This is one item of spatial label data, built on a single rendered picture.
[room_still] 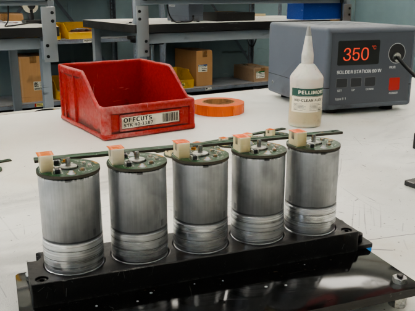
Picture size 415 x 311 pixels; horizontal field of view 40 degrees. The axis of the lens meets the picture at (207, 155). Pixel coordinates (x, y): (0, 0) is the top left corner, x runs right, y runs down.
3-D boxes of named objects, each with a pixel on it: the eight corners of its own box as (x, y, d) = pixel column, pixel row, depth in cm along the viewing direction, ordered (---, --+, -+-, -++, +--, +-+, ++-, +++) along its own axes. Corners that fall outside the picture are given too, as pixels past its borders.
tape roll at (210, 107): (181, 113, 65) (181, 102, 65) (211, 105, 70) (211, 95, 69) (226, 119, 62) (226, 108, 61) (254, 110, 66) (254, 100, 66)
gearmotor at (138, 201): (175, 277, 24) (173, 163, 23) (118, 287, 24) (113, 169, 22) (159, 254, 27) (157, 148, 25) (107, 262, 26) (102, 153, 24)
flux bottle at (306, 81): (301, 129, 57) (305, 26, 54) (281, 123, 60) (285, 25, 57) (328, 126, 58) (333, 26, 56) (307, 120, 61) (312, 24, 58)
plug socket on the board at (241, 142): (255, 151, 25) (255, 136, 25) (238, 153, 25) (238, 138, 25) (248, 147, 26) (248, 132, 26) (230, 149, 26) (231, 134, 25)
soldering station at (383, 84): (410, 110, 66) (419, 26, 64) (323, 116, 63) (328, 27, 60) (341, 90, 80) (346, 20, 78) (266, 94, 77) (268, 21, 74)
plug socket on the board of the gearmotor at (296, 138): (311, 145, 26) (312, 131, 26) (294, 147, 26) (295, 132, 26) (302, 142, 27) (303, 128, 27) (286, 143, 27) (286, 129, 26)
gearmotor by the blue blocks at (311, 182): (343, 248, 27) (351, 144, 26) (298, 256, 26) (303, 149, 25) (317, 229, 29) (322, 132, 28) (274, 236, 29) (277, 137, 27)
